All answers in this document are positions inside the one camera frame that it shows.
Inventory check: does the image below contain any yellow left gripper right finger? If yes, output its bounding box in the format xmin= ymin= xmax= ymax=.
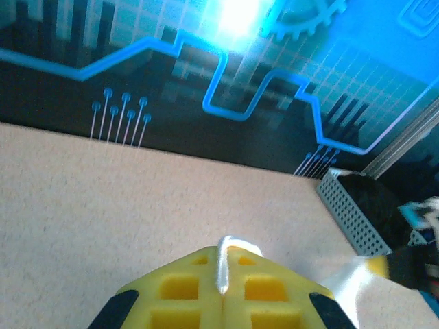
xmin=221 ymin=248 xmax=357 ymax=329

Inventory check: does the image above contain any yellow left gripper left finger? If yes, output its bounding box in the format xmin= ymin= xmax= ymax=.
xmin=87 ymin=247 xmax=222 ymax=329

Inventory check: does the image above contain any light blue perforated basket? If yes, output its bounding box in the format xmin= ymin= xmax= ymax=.
xmin=315 ymin=167 xmax=394 ymax=257

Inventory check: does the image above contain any aluminium frame post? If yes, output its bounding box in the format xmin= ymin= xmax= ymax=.
xmin=363 ymin=99 xmax=439 ymax=179

